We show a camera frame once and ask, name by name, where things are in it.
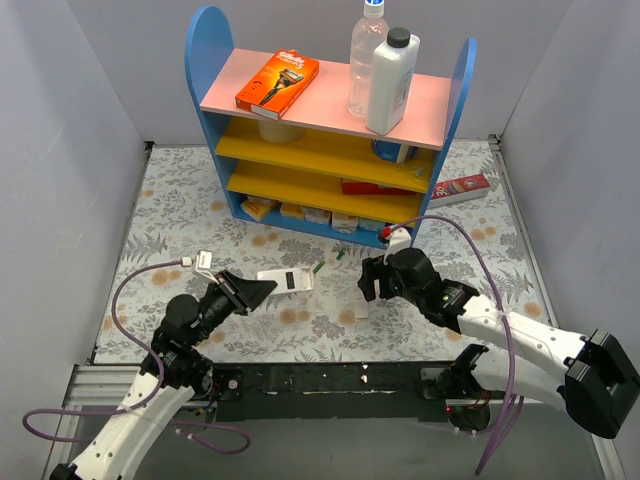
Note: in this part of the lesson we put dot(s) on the blue shelf with coloured boards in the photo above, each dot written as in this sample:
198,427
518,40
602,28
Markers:
335,144

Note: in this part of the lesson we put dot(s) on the white remote control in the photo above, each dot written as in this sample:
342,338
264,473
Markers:
289,280

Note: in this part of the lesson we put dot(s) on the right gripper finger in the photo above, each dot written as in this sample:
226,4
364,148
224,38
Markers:
369,288
374,269

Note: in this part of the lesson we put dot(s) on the clear plastic water bottle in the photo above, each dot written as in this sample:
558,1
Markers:
368,33

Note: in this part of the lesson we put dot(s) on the white bottle with black cap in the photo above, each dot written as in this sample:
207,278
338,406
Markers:
392,70

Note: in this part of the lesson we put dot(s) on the cream cylindrical container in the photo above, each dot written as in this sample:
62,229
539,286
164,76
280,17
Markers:
277,133

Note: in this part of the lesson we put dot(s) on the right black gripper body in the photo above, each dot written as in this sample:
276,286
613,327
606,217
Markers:
379,281

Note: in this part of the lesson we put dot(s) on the red flat box on shelf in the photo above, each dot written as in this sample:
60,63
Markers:
350,187

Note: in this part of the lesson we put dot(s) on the white orange small box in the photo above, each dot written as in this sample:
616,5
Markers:
344,223

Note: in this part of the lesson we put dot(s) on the white remote battery cover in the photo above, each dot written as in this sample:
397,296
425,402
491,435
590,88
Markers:
360,306

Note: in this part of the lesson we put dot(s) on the red toothpaste box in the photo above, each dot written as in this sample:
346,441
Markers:
459,190

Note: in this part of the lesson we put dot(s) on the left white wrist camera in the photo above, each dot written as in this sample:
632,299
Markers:
202,266

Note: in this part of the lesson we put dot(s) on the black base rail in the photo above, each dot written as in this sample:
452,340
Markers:
424,391

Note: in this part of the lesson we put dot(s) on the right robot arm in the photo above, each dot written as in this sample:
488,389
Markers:
590,377

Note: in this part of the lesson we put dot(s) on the white blue small box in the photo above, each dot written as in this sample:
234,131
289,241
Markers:
370,224

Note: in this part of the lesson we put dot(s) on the orange razor box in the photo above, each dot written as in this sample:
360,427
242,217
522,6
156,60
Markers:
278,84

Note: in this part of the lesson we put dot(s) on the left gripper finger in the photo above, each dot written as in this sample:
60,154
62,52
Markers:
255,293
236,282

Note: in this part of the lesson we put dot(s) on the yellow and white small box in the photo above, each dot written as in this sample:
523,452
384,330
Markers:
258,208

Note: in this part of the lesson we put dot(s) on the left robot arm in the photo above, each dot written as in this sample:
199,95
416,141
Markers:
172,373

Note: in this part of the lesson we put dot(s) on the blue and white tub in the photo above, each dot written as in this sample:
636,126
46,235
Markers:
393,152

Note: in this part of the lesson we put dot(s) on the floral table mat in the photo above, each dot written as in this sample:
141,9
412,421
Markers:
181,210

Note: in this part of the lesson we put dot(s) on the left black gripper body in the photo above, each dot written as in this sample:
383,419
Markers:
231,291

